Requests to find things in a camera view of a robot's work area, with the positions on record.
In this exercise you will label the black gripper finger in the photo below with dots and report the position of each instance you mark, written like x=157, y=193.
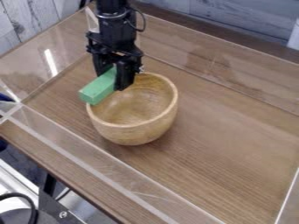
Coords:
x=102, y=62
x=126, y=69

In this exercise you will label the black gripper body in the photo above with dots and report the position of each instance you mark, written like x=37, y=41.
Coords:
x=116, y=36

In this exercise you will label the green rectangular block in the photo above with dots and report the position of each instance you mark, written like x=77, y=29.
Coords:
x=100, y=88

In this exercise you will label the brown wooden bowl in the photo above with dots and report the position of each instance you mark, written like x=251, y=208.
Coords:
x=135, y=116

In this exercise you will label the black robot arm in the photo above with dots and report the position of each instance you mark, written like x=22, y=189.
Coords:
x=116, y=5

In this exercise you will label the black table leg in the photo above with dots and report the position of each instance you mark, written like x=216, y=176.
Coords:
x=49, y=184

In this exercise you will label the clear acrylic corner bracket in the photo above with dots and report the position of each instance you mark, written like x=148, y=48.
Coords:
x=92, y=20

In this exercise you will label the clear acrylic barrier wall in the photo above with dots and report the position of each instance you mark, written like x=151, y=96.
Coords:
x=220, y=168

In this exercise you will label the black metal bracket with screw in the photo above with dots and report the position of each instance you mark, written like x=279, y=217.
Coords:
x=52, y=212

